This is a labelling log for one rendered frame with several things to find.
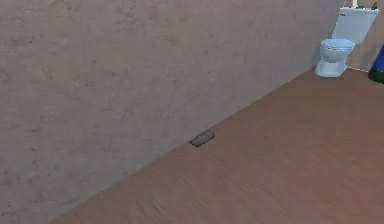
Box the blue and green bin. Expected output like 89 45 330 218
367 42 384 85

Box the white toilet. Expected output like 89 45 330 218
314 6 381 79

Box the small grey flat object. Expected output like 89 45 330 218
188 129 216 148

